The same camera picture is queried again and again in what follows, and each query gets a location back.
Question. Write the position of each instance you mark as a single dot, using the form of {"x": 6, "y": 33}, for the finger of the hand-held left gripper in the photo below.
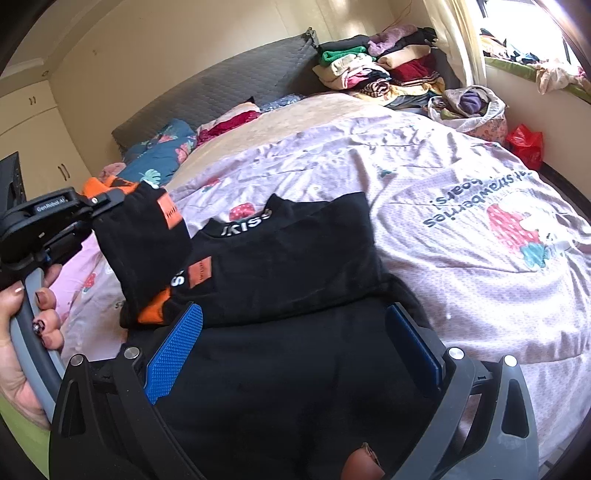
{"x": 104, "y": 201}

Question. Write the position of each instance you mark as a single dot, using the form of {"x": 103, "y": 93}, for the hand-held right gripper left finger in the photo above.
{"x": 175, "y": 348}

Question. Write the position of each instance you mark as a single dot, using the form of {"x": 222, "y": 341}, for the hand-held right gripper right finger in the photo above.
{"x": 413, "y": 346}

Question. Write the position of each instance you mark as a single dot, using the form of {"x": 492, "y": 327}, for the black shirt with orange patches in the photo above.
{"x": 286, "y": 258}

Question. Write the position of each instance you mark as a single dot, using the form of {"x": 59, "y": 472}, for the pile of folded clothes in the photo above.
{"x": 383, "y": 64}

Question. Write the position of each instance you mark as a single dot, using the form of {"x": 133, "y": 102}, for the clothes heap on windowsill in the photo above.
{"x": 545, "y": 67}

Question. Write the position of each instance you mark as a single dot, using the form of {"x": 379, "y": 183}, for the person's right hand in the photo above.
{"x": 362, "y": 464}

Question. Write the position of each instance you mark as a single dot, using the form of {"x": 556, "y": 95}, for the person's left hand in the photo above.
{"x": 14, "y": 369}

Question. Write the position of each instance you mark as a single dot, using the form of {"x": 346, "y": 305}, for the blue floral quilt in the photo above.
{"x": 157, "y": 152}

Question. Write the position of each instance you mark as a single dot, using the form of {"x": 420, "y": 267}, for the cream wardrobe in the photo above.
{"x": 41, "y": 134}

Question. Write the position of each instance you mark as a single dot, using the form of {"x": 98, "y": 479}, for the red and pink folded cloth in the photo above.
{"x": 231, "y": 120}

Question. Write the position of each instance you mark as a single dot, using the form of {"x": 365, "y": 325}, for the grey quilted headboard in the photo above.
{"x": 207, "y": 87}

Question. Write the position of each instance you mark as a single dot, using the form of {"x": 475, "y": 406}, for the pink strawberry printed blanket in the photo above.
{"x": 461, "y": 184}

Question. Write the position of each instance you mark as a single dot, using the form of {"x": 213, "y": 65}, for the beige quilted bed cover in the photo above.
{"x": 295, "y": 124}

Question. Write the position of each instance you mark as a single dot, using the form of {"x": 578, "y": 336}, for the red plastic bag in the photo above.
{"x": 526, "y": 143}

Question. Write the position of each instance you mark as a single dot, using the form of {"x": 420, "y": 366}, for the green windowsill pad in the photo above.
{"x": 512, "y": 74}

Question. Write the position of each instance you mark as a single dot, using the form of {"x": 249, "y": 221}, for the cream curtain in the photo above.
{"x": 457, "y": 41}

